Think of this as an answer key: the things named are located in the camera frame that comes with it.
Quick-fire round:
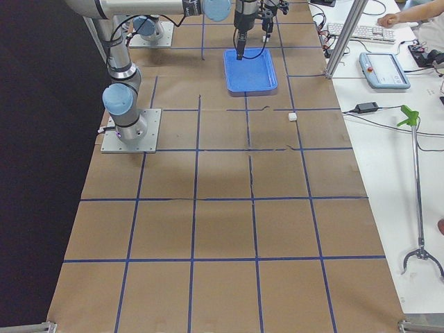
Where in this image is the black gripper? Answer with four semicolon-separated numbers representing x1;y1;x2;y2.
234;0;259;60
259;0;289;42

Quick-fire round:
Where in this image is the white block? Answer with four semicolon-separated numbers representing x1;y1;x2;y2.
288;112;298;122

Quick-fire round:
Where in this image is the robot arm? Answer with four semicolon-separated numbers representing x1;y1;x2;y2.
130;1;289;43
66;0;231;144

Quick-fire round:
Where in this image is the blue plastic tray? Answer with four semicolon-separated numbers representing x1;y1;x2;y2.
223;48;278;95

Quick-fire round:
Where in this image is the person hand on mouse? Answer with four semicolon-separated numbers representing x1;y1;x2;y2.
377;14;400;28

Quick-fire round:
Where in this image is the white keyboard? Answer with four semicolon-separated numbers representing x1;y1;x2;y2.
327;22;395;44

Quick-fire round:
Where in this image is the teach pendant tablet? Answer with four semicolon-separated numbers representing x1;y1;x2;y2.
359;53;411;89

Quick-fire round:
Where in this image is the black power adapter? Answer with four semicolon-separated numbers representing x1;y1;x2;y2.
349;102;379;114

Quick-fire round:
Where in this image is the brown paper table cover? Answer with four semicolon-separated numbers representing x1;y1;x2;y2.
47;1;402;332

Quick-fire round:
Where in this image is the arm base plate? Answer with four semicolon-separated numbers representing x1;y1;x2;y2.
101;109;162;153
129;21;174;49

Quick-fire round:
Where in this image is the aluminium frame post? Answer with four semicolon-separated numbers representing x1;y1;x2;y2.
325;0;368;79

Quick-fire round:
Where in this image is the green handled reacher grabber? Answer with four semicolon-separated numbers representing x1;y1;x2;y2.
397;105;443;281

